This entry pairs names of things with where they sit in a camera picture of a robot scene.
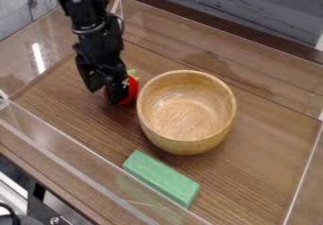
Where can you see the clear acrylic tray wall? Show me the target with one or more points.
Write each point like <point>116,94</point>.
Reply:
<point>84,179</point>

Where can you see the red plush strawberry toy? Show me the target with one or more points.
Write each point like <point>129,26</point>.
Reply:
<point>132,86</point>

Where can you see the clear acrylic corner bracket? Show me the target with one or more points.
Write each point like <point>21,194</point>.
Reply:
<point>117,12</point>

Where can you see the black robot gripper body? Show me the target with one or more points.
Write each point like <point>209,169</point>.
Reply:
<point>98,33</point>

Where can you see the light wooden bowl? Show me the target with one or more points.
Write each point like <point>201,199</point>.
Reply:
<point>185,110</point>

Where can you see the green rectangular block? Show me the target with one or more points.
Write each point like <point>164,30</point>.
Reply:
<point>160,177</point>

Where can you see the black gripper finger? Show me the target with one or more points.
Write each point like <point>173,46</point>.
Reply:
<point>90,75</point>
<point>116,84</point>

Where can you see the black metal table leg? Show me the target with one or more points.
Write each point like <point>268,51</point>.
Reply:
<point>38,210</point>

